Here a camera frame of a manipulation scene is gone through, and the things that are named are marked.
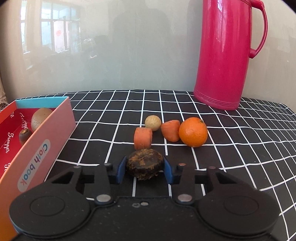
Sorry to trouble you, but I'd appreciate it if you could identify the red cardboard box tray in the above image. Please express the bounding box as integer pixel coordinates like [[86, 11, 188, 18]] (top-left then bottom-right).
[[1, 96, 76, 240]]

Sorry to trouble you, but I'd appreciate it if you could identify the brown kiwi fruit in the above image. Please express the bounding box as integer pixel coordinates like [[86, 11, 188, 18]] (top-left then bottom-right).
[[31, 108, 53, 132]]

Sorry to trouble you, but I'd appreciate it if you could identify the beige lace curtain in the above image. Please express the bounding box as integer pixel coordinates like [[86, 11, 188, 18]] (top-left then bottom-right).
[[0, 79, 9, 111]]

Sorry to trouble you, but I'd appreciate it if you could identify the orange tangerine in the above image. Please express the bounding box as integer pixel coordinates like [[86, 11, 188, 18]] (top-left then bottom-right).
[[179, 117, 208, 148]]

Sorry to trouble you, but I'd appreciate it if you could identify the black white grid tablecloth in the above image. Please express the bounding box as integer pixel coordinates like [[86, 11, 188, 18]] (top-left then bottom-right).
[[10, 90, 295, 240]]

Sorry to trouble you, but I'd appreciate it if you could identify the small dark chestnut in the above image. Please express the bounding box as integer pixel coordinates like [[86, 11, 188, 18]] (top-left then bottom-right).
[[18, 128, 32, 146]]

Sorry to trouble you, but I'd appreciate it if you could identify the dark water chestnut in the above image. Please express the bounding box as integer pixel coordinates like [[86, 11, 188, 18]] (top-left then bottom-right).
[[126, 149, 164, 181]]

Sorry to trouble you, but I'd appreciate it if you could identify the orange carrot chunk tapered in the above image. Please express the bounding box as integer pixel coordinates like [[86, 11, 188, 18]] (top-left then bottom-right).
[[161, 120, 181, 142]]

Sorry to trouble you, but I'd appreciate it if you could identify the pink thermos flask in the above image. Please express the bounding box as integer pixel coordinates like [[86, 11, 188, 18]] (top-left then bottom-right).
[[194, 0, 268, 110]]

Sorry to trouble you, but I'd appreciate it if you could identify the orange carrot chunk cylinder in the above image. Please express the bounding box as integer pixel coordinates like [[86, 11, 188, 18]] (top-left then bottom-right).
[[133, 127, 152, 150]]

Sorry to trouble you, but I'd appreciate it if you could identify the small beige round fruit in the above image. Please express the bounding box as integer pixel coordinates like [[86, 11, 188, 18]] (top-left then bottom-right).
[[144, 115, 162, 132]]

